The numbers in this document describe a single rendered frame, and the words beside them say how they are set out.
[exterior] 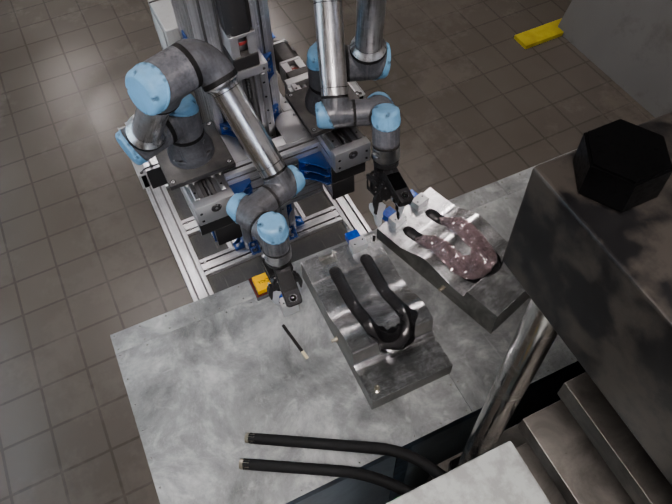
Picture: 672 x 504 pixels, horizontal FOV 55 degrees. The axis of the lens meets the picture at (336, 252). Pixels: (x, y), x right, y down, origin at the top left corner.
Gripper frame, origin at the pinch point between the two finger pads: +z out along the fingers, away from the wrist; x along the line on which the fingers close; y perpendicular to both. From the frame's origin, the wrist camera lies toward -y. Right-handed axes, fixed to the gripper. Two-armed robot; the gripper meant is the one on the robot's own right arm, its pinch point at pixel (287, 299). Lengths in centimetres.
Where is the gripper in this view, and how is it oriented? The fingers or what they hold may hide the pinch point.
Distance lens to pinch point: 188.8
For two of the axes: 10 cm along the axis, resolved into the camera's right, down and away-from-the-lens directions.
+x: -9.0, 3.6, -2.2
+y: -4.3, -7.4, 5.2
